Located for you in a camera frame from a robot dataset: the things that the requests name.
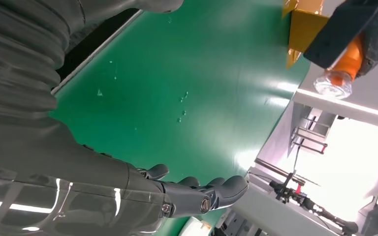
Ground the yellow taped cardboard box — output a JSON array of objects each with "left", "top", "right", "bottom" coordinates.
[{"left": 282, "top": 0, "right": 330, "bottom": 70}]

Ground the white tube with gold print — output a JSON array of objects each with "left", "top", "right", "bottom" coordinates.
[{"left": 178, "top": 216, "right": 213, "bottom": 236}]

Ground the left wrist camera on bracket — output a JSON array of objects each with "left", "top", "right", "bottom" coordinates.
[{"left": 303, "top": 0, "right": 378, "bottom": 70}]

